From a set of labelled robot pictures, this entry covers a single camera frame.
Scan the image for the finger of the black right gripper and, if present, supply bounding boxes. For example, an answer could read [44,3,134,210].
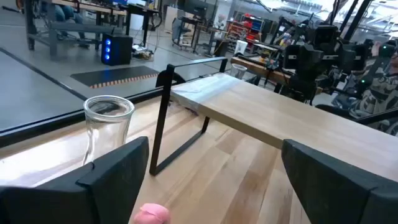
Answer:
[282,44,324,71]
[338,43,368,71]

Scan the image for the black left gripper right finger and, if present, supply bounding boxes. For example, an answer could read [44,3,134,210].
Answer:
[281,139,398,224]

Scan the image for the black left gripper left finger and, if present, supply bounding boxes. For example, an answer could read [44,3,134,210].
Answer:
[0,136,150,224]

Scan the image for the pink artificial tulip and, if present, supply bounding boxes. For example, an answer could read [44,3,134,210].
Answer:
[133,203,171,224]

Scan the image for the clear glass vase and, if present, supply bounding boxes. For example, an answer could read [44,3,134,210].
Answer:
[230,63,248,80]
[82,95,136,166]

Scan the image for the wooden workshop table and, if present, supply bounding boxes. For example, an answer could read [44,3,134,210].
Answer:
[230,55,324,96]

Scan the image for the white bucket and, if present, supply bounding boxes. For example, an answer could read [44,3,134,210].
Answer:
[233,39,249,55]

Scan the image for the red parts bin rack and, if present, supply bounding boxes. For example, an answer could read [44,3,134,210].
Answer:
[226,12,266,53]

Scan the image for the wooden board tray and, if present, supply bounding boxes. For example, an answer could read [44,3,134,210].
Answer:
[149,57,398,184]

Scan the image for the black striped-edge floor mat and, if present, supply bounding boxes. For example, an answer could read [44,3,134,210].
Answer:
[70,65,160,90]

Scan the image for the black computer tower blue lights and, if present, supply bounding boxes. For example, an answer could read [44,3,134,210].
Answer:
[100,33,134,67]

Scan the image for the gray metal workbench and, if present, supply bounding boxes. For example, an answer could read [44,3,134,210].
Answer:
[24,0,128,60]

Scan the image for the black desk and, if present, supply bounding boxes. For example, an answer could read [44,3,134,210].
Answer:
[124,2,163,47]

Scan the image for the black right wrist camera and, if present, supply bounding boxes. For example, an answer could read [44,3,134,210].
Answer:
[313,24,339,47]

